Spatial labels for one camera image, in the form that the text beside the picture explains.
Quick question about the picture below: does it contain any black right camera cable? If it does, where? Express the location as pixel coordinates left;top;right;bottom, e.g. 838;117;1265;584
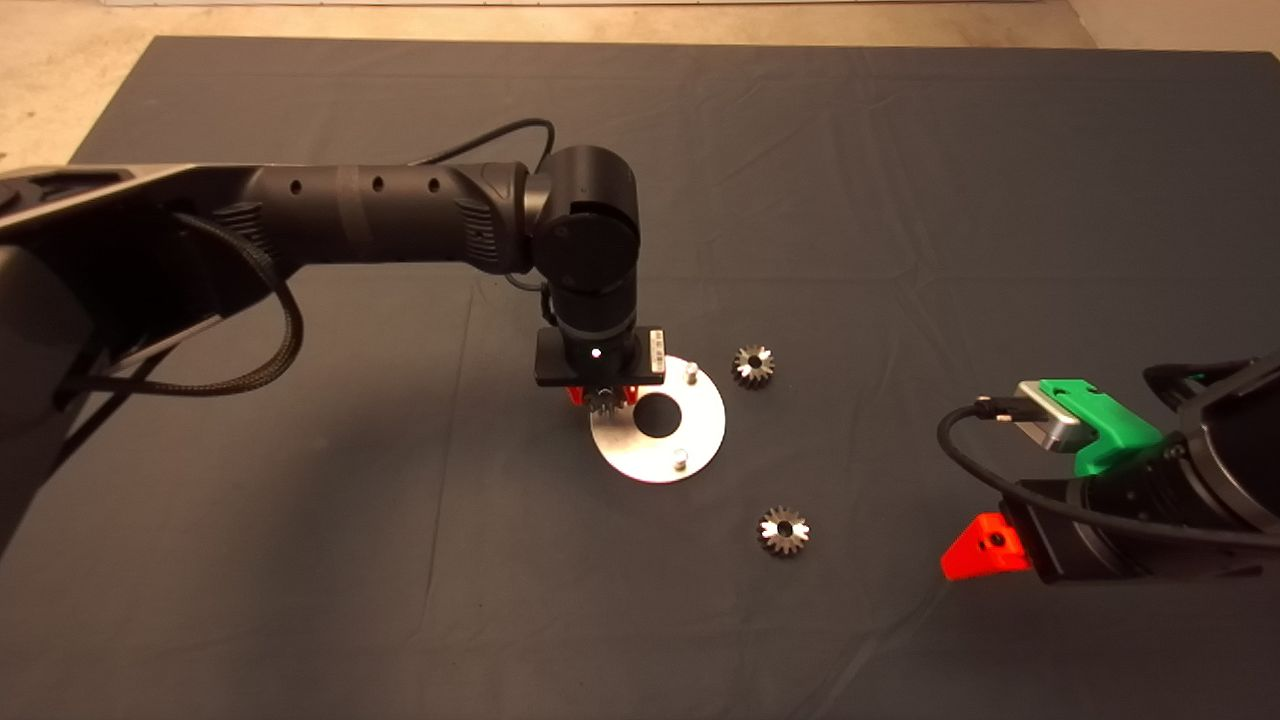
937;360;1280;553

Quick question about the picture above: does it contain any braided black arm cable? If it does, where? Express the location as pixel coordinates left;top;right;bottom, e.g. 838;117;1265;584
55;210;304;398

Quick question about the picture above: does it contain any silver right camera box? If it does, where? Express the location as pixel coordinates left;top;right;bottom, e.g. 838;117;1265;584
1015;382;1086;453

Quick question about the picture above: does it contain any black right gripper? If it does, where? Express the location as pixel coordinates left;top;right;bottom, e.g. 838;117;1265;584
940;448;1216;586

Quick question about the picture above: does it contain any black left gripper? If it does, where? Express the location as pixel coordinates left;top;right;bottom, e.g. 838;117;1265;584
535;318;668;407

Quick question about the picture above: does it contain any dark grey table cloth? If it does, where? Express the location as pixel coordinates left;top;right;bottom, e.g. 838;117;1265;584
0;35;1280;720

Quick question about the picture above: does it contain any black left camera cable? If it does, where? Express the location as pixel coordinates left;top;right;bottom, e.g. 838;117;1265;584
410;118;557;326

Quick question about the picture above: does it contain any green right camera mount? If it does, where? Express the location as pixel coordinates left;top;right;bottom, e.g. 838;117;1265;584
1040;378;1166;477

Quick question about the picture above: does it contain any round metal carrier plate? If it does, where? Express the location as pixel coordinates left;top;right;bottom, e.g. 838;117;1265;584
590;355;727;485

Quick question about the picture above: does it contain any black camera cable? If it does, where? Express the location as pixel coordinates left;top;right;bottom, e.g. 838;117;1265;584
410;118;557;326
937;360;1280;553

